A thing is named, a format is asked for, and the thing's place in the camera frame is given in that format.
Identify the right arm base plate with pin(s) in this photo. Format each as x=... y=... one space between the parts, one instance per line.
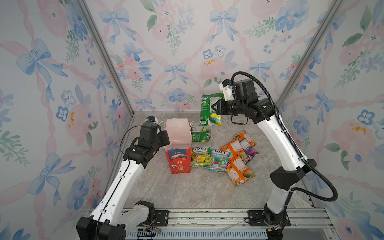
x=260 y=218

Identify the small green snack bag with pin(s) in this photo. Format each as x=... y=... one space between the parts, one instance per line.
x=200 y=134

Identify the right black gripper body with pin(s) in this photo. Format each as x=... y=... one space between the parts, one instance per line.
x=230 y=108

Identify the orange snack bag middle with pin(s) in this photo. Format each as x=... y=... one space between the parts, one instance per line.
x=235 y=150

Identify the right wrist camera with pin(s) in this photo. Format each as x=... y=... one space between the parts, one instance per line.
x=227 y=89

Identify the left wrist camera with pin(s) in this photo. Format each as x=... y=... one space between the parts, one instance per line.
x=152 y=119

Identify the yellow green Fox's candy bag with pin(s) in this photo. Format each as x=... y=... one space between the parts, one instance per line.
x=201 y=157

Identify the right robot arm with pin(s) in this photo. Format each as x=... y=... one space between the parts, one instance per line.
x=292 y=168

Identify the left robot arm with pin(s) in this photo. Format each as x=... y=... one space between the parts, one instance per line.
x=108 y=221

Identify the purple snack bag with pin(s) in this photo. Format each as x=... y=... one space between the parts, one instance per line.
x=249 y=150

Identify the orange snack bag rear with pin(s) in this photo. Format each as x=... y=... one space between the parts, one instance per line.
x=245 y=136

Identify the red paper gift bag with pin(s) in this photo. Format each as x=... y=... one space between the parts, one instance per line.
x=179 y=151

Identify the green snack bag with label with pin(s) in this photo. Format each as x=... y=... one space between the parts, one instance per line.
x=209 y=117

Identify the orange snack bag front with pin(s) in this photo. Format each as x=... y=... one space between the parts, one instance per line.
x=238 y=172

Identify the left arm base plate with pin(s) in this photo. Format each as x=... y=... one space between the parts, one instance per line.
x=158 y=218

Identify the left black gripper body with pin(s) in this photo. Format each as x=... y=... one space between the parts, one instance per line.
x=162 y=140

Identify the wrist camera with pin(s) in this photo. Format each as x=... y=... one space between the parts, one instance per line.
x=152 y=119
x=227 y=89

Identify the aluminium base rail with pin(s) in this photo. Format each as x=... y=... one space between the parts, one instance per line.
x=228 y=224

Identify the orange snack bag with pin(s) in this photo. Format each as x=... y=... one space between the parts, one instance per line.
x=245 y=136
x=235 y=150
x=238 y=172

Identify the teal Fox's candy bag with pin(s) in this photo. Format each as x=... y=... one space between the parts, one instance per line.
x=220 y=161

